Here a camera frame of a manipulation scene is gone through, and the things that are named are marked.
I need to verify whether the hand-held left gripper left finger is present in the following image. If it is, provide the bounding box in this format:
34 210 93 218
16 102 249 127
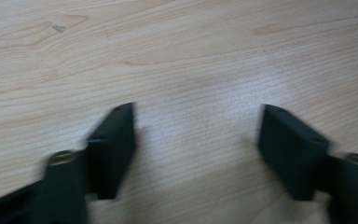
86 102 137 201

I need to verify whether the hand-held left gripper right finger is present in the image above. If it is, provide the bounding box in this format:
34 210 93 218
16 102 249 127
258 104 330 202

